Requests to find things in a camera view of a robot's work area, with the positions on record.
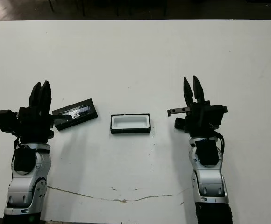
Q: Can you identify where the black box lid silver print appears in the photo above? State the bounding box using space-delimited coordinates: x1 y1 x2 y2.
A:
52 98 100 132

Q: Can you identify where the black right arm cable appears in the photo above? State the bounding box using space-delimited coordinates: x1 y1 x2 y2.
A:
214 130 226 161

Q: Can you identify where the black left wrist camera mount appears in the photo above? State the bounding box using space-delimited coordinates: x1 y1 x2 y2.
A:
0 109 20 135

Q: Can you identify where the black box white insert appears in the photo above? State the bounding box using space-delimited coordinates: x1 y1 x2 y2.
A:
109 112 152 135

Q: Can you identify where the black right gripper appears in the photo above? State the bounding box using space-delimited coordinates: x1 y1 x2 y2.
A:
167 75 217 139

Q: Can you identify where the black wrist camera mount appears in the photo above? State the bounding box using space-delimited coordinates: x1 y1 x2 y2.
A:
0 109 20 135
205 102 228 130

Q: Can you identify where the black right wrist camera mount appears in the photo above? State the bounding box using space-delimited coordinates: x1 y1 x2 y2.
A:
205 102 228 130

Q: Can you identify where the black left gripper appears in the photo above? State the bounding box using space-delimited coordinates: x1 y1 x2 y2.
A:
16 80 72 143

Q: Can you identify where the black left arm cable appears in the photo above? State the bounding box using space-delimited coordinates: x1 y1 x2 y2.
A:
11 136 21 171

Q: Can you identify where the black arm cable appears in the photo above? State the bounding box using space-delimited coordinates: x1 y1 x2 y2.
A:
214 130 226 161
11 136 21 171

